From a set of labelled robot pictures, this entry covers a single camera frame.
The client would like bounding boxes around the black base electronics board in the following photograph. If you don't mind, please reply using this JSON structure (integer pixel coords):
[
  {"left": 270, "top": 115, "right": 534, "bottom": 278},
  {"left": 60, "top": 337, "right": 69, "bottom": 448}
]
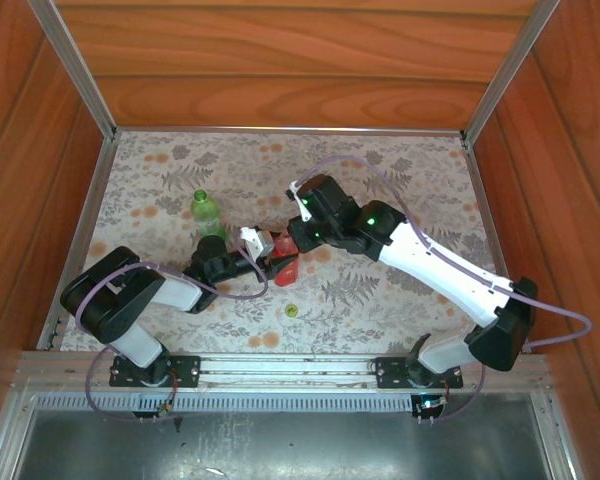
[
  {"left": 410, "top": 393, "right": 450, "bottom": 427},
  {"left": 131, "top": 399, "right": 184, "bottom": 431}
]

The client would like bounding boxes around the aluminium table side rail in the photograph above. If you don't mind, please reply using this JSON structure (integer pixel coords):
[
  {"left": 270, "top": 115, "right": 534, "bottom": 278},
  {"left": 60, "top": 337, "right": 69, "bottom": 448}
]
[
  {"left": 35, "top": 137, "right": 117, "bottom": 351},
  {"left": 460, "top": 139, "right": 514, "bottom": 284}
]

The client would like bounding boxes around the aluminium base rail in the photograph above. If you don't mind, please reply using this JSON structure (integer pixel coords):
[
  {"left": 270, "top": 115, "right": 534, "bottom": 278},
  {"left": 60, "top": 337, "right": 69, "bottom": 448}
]
[{"left": 14, "top": 349, "right": 554, "bottom": 396}]

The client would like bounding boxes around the floral patterned tablecloth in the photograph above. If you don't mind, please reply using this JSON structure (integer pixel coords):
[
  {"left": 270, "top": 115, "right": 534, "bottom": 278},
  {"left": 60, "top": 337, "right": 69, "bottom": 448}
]
[{"left": 37, "top": 130, "right": 526, "bottom": 357}]

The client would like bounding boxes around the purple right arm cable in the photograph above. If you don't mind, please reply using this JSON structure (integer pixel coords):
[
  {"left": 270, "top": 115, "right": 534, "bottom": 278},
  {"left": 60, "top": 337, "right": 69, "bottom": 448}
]
[{"left": 294, "top": 155, "right": 594, "bottom": 424}]

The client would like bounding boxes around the aluminium frame rail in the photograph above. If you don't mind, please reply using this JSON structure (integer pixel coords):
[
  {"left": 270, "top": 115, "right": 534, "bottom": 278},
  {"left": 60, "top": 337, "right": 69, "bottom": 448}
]
[
  {"left": 529, "top": 392, "right": 589, "bottom": 480},
  {"left": 0, "top": 392, "right": 36, "bottom": 480}
]

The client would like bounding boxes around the aluminium corner post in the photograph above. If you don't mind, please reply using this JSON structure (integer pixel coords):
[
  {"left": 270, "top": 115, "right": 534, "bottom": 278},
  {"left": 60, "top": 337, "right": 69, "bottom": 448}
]
[
  {"left": 27, "top": 0, "right": 119, "bottom": 144},
  {"left": 462, "top": 0, "right": 564, "bottom": 146}
]

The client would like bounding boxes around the red drink bottle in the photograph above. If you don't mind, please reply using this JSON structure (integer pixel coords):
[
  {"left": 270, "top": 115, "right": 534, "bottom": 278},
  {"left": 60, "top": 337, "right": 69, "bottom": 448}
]
[{"left": 272, "top": 232, "right": 302, "bottom": 288}]

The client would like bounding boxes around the aluminium table edge bar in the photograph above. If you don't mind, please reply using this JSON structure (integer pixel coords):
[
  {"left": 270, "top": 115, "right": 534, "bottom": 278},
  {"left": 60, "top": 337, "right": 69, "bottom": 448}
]
[{"left": 113, "top": 125, "right": 465, "bottom": 138}]

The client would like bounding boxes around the green plastic bottle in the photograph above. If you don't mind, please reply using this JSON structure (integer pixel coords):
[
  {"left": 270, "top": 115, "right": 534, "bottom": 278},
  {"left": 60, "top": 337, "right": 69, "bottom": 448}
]
[{"left": 189, "top": 188, "right": 229, "bottom": 242}]

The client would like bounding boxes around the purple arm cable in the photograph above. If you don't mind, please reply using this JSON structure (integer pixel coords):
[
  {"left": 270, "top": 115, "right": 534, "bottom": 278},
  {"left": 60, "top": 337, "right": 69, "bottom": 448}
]
[
  {"left": 76, "top": 239, "right": 271, "bottom": 420},
  {"left": 294, "top": 155, "right": 594, "bottom": 424}
]

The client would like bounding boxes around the white slotted cable duct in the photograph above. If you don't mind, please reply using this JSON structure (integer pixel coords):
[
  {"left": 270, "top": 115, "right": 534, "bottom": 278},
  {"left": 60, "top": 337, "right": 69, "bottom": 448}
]
[{"left": 34, "top": 392, "right": 534, "bottom": 414}]

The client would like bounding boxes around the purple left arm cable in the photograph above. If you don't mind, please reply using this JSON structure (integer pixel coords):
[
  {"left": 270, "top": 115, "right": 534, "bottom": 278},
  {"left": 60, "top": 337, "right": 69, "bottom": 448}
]
[{"left": 76, "top": 239, "right": 271, "bottom": 420}]

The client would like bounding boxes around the grey metal sheet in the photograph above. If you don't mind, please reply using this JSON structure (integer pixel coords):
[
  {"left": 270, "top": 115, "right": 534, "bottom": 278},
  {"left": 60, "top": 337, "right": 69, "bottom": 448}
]
[{"left": 9, "top": 394, "right": 556, "bottom": 480}]

